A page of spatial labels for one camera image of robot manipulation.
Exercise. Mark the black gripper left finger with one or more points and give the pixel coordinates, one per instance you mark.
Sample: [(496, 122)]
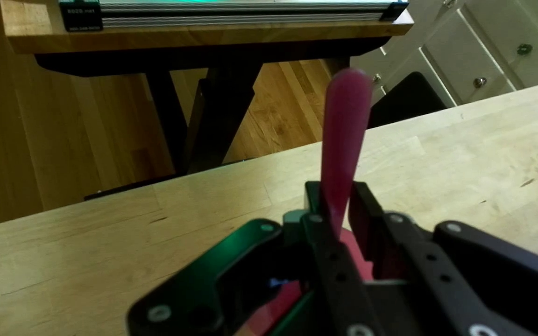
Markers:
[(337, 274)]

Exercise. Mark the metal cabinet knob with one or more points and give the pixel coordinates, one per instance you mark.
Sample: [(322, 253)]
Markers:
[(524, 50), (481, 83)]

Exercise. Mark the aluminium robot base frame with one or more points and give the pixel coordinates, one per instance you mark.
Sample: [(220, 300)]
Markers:
[(220, 16)]

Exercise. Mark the dark wooden robot stand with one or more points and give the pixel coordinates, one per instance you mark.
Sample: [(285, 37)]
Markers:
[(220, 40)]

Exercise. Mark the white base cabinet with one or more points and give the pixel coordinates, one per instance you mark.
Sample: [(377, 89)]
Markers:
[(500, 25)]

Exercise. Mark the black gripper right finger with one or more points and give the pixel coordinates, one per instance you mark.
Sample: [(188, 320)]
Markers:
[(468, 281)]

